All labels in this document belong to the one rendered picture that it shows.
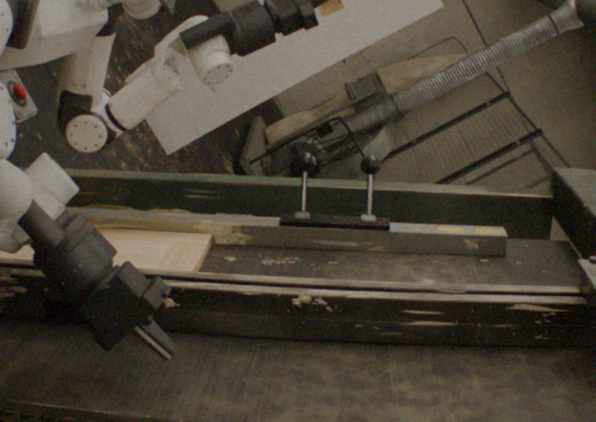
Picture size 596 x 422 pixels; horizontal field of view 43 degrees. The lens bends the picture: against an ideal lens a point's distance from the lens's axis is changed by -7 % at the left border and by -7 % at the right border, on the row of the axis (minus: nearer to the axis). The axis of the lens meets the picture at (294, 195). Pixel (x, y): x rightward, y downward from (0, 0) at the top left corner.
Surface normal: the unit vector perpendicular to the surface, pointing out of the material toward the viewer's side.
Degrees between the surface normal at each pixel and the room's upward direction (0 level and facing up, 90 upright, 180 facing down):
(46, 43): 82
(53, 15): 47
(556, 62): 90
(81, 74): 90
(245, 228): 90
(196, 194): 90
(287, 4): 78
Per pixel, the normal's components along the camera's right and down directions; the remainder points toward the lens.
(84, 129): 0.09, 0.55
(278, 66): -0.04, 0.36
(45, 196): 0.21, 0.02
